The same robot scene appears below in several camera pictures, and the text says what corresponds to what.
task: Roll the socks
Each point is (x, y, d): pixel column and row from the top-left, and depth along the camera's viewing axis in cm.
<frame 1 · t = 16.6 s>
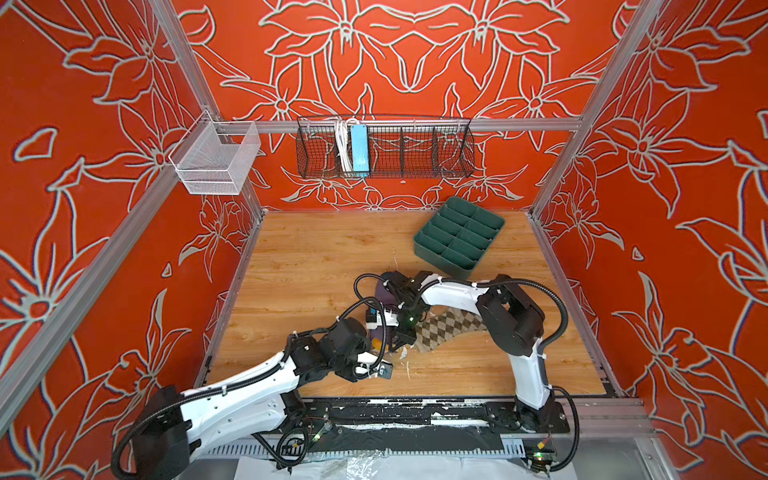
left hand: (370, 347, 78), fingers open
right hand: (388, 344, 85), fingers closed
green divided organizer tray: (457, 236, 106), point 7 cm above the table

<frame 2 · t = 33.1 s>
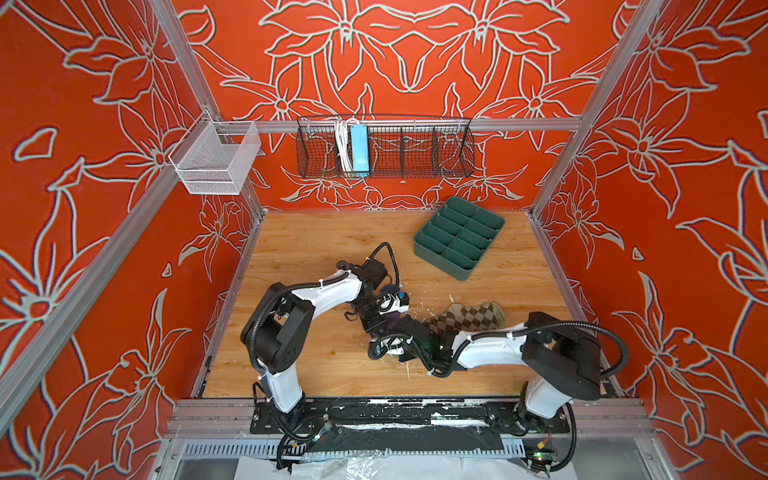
left hand: (382, 328, 86), fingers closed
right hand: (387, 327, 86), fingers closed
the named things where they were.

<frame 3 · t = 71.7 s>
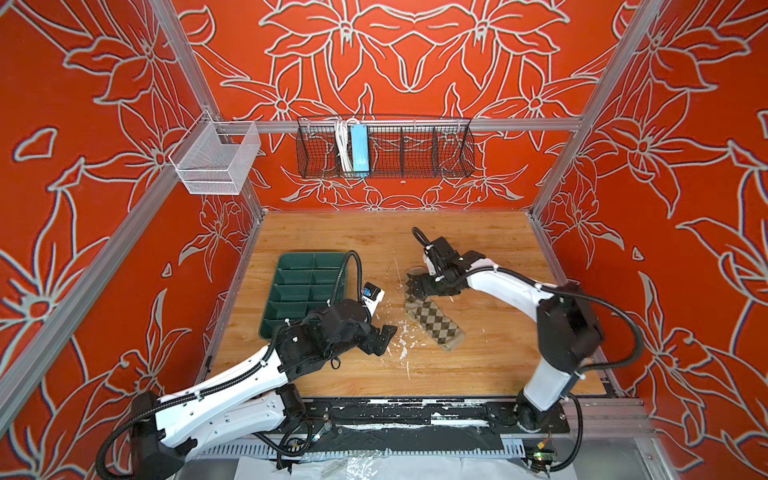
left hand: (384, 319, 71), fingers open
right hand: (420, 288, 90), fingers open
green divided organizer tray: (303, 282, 100), on the table
brown argyle sock: (428, 314, 92), on the table

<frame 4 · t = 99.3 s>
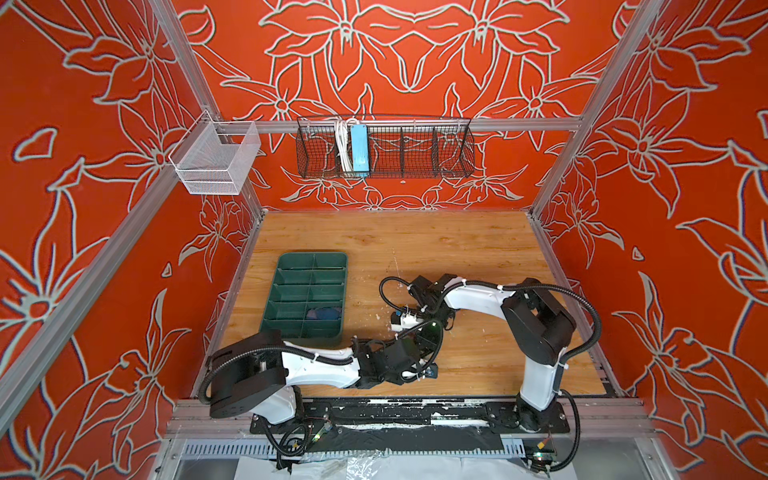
left hand: (408, 349, 82), fingers open
right hand: (415, 352, 83), fingers closed
purple sock with yellow cuff: (324, 313, 88), point 6 cm above the table
